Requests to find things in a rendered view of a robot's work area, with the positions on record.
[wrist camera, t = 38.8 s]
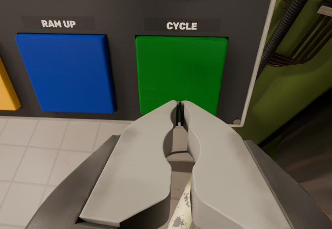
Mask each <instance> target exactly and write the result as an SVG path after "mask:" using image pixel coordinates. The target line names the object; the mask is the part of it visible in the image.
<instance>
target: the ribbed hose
mask: <svg viewBox="0 0 332 229"><path fill-rule="evenodd" d="M307 1H308V0H292V1H291V2H290V4H289V6H288V8H287V10H286V11H285V13H284V15H283V17H282V18H281V20H280V22H279V24H278V25H277V27H276V29H275V30H274V32H273V34H272V36H271V37H270V39H269V41H268V43H267V44H266V46H265V48H264V50H263V53H262V56H261V60H260V64H259V68H258V72H257V75H256V79H255V82H256V80H257V79H258V77H259V76H260V74H261V73H262V71H263V69H264V68H265V66H266V65H267V63H268V61H269V60H270V58H271V57H272V55H273V54H274V52H275V51H276V49H277V48H278V46H279V45H280V43H281V41H282V40H283V39H284V37H285V35H286V34H287V32H288V31H289V29H290V27H291V26H292V24H293V23H294V21H295V20H296V18H297V17H298V15H299V13H300V12H301V10H302V9H303V8H304V6H305V5H306V3H307Z"/></svg>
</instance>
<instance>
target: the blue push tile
mask: <svg viewBox="0 0 332 229"><path fill-rule="evenodd" d="M15 41H16V43H17V46H18V49H19V51H20V54H21V57H22V59H23V62H24V65H25V67H26V70H27V73H28V75H29V78H30V81H31V83H32V86H33V89H34V91H35V94H36V97H37V99H38V102H39V105H40V107H41V110H42V111H44V112H70V113H98V114H113V113H114V112H115V111H116V109H117V105H116V98H115V91H114V84H113V77H112V70H111V63H110V56H109V49H108V43H107V36H106V35H99V34H48V33H22V34H18V35H16V36H15Z"/></svg>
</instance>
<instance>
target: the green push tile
mask: <svg viewBox="0 0 332 229"><path fill-rule="evenodd" d="M227 48H228V40H227V38H226V37H201V36H150V35H138V36H137V37H136V39H135V49H136V63H137V77H138V91H139V104H140V113H141V114H142V115H146V114H148V113H149V112H151V111H153V110H155V109H157V108H158V107H160V106H162V105H164V104H166V103H168V102H169V101H172V100H176V101H179V102H182V101H190V102H192V103H194V104H195V105H197V106H199V107H200V108H202V109H204V110H205V111H207V112H209V113H210V114H212V115H214V116H216V113H217V107H218V101H219V95H220V90H221V84H222V78H223V72H224V66H225V60H226V54H227Z"/></svg>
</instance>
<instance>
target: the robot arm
mask: <svg viewBox="0 0 332 229"><path fill-rule="evenodd" d="M179 112H180V125H181V126H183V128H184V129H185V130H186V131H187V133H188V142H187V152H188V153H189V154H190V155H191V157H192V158H193V160H194V162H195V165H194V166H193V170H192V179H191V188H190V204H191V215H192V220H193V222H194V224H195V225H196V226H197V227H199V228H200V229H332V218H331V217H330V216H329V215H328V214H327V212H326V211H325V210H324V209H323V208H322V207H321V206H320V204H319V203H318V202H317V201H316V200H315V199H314V198H313V197H312V196H311V195H310V194H309V193H308V192H307V191H306V190H305V189H304V188H303V187H302V186H301V185H300V184H299V183H298V182H297V181H296V180H294V179H293V178H292V177H291V176H290V175H289V174H288V173H287V172H286V171H285V170H284V169H283V168H281V167H280V166H279V165H278V164H277V163H276V162H275V161H274V160H273V159H272V158H271V157H270V156H269V155H267V154H266V153H265V152H264V151H263V150H262V149H261V148H260V147H259V146H258V145H257V144H256V143H255V142H253V141H252V140H245V139H244V138H242V137H241V136H240V135H239V134H238V133H237V132H236V131H235V130H234V129H233V128H231V127H230V126H229V125H228V124H226V123H225V122H223V121H222V120H220V119H219V118H217V117H215V116H214V115H212V114H210V113H209V112H207V111H205V110H204V109H202V108H200V107H199V106H197V105H195V104H194V103H192V102H190V101H182V102H179V101H176V100H172V101H169V102H168V103H166V104H164V105H162V106H160V107H158V108H157V109H155V110H153V111H151V112H149V113H148V114H146V115H144V116H142V117H141V118H139V119H137V120H136V121H134V122H133V123H132V124H130V125H129V126H128V127H127V128H126V129H125V130H123V131H122V132H121V133H120V134H119V135H112V136H111V137H110V138H109V139H108V140H107V141H105V142H104V143H103V144H102V145H101V146H100V147H99V148H98V149H97V150H96V151H94V152H93V153H92V154H91V155H90V156H89V157H88V158H87V159H86V160H85V161H83V162H82V163H81V164H80V165H79V166H78V167H77V168H76V169H75V170H74V171H73V172H71V173H70V174H69V175H68V176H67V177H66V178H65V179H64V180H63V181H62V182H61V183H60V184H59V185H58V186H57V187H56V188H55V189H54V190H53V191H52V193H51V194H50V195H49V196H48V197H47V198H46V200H45V201H44V202H43V203H42V205H41V206H40V207H39V209H38V210H37V211H36V213H35V214H34V215H33V217H32V218H31V219H30V221H29V223H28V224H27V226H26V227H25V229H158V228H159V227H161V226H163V225H164V224H165V223H166V222H167V221H168V219H169V212H170V198H171V165H170V164H169V162H168V161H167V159H166V158H167V156H168V155H169V154H170V153H171V151H172V144H173V129H174V128H175V127H176V126H178V119H179Z"/></svg>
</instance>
